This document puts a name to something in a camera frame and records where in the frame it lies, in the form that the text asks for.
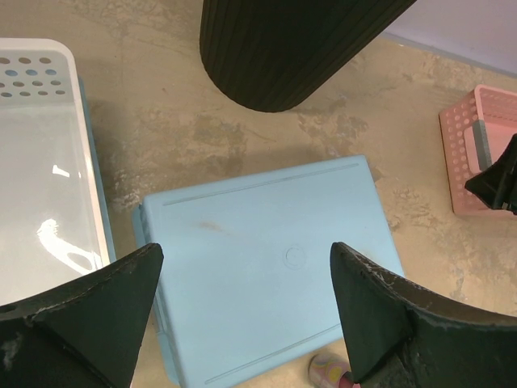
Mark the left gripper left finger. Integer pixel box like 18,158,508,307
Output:
1,243,163,387

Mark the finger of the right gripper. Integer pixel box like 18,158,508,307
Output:
464,134,516,214

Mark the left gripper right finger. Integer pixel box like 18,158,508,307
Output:
330,242,516,387

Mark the pink perforated plastic basket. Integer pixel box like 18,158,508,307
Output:
439,85,516,218

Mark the blue perforated plastic basket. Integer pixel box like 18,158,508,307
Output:
132,155,403,387

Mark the large black plastic bucket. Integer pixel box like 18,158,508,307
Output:
200,0,413,112

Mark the pink capped small bottle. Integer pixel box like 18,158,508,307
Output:
308,352,355,388

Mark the white perforated plastic basket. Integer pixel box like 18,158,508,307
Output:
1,38,111,305

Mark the light blue basket under white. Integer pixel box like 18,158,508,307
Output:
78,78,116,263

